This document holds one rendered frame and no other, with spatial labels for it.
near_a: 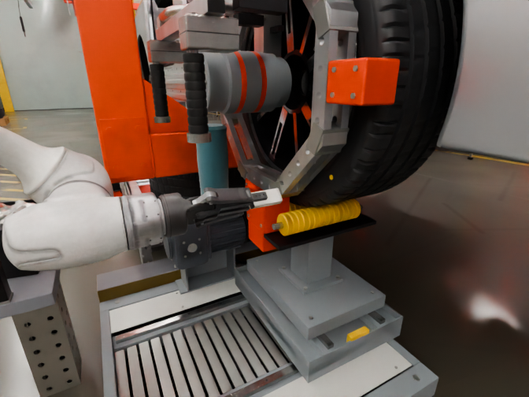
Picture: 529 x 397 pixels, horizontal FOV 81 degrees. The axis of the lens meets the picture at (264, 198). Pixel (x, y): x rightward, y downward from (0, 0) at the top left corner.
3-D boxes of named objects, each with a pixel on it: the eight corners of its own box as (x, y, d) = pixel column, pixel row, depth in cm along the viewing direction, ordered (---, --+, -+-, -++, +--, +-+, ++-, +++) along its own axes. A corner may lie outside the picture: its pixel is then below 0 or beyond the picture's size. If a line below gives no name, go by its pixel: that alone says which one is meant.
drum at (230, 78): (294, 113, 76) (295, 50, 71) (210, 117, 66) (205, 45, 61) (266, 109, 87) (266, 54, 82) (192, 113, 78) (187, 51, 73)
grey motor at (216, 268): (278, 277, 130) (279, 200, 118) (178, 309, 111) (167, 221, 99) (258, 257, 145) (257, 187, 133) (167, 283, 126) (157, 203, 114)
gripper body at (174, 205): (163, 245, 55) (212, 234, 59) (167, 228, 48) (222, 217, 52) (154, 208, 58) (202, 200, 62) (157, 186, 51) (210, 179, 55)
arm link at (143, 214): (128, 239, 45) (170, 231, 48) (118, 186, 48) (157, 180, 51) (130, 257, 53) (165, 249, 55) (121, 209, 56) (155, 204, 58)
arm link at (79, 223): (123, 209, 44) (114, 174, 54) (-17, 232, 37) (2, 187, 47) (132, 268, 49) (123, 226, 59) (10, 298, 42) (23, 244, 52)
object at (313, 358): (399, 337, 99) (404, 313, 96) (307, 386, 83) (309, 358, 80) (308, 263, 140) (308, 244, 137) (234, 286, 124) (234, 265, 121)
